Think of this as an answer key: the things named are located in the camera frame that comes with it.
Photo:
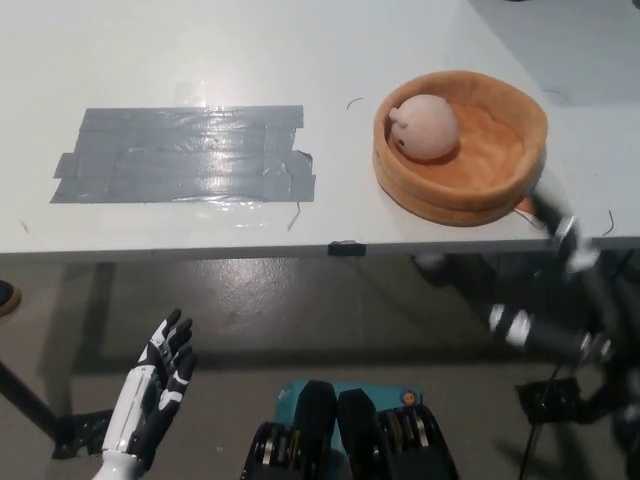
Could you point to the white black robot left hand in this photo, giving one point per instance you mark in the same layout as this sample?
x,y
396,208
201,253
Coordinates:
x,y
150,385

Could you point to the pink plush dumpling toy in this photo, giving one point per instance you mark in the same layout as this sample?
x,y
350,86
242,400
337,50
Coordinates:
x,y
425,127

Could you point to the black table foot plate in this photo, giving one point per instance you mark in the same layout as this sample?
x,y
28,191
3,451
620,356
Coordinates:
x,y
82,435
547,400

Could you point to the orange soft plush plate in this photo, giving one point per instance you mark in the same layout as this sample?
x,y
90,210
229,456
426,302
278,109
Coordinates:
x,y
480,170

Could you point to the black diagonal table leg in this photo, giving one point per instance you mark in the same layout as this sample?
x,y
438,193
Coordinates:
x,y
30,395

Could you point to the black shoe with tan sole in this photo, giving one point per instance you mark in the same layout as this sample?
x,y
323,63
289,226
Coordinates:
x,y
7,297

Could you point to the small black tape piece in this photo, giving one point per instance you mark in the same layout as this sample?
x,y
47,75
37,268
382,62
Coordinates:
x,y
346,248

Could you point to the grey duct tape patch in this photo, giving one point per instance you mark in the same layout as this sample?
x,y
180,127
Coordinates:
x,y
185,155

